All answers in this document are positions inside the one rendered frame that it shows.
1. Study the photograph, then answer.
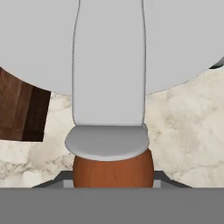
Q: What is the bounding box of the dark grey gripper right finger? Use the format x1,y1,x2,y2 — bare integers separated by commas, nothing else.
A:
152,171,193,189

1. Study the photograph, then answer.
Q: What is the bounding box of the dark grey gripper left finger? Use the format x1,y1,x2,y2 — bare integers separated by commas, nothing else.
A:
31,171,74,189

